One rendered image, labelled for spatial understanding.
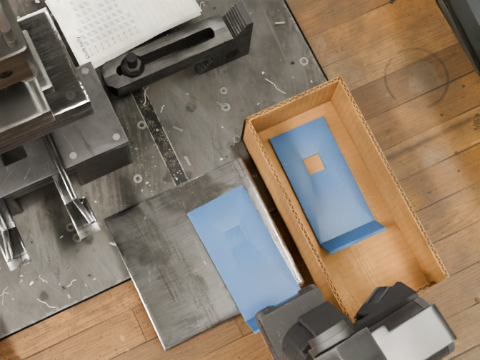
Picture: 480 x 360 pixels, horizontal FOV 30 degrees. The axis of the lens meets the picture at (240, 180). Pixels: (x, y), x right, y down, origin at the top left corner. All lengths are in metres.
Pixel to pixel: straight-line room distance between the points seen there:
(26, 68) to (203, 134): 0.38
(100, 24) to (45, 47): 0.22
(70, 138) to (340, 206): 0.31
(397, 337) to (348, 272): 0.25
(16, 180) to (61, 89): 0.17
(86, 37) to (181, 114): 0.14
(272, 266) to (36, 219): 0.27
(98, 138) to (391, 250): 0.35
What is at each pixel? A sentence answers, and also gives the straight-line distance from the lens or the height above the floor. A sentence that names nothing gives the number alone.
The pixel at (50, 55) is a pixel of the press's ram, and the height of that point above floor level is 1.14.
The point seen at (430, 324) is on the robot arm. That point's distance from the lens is 0.79.
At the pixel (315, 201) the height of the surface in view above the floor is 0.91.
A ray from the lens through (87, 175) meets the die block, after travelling 1.01.
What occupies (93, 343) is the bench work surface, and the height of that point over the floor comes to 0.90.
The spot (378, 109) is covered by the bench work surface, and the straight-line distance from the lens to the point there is 1.08.
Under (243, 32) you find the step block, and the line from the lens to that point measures 1.01.
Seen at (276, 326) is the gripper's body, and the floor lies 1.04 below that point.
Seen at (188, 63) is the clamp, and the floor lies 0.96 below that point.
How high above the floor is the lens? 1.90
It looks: 75 degrees down
